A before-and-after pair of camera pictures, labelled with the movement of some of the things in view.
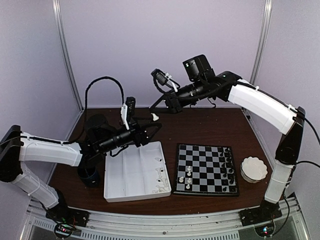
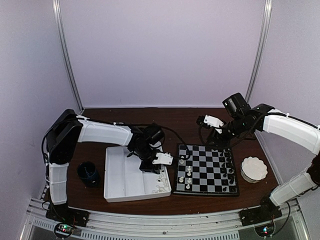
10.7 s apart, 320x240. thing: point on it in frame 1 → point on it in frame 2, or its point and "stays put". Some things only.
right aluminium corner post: x=262 y=41 stays put
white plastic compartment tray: x=137 y=173 stays put
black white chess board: x=205 y=169 stays put
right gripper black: x=173 y=103 → x=216 y=137
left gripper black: x=137 y=133 → x=144 y=167
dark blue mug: x=89 y=175 stays put
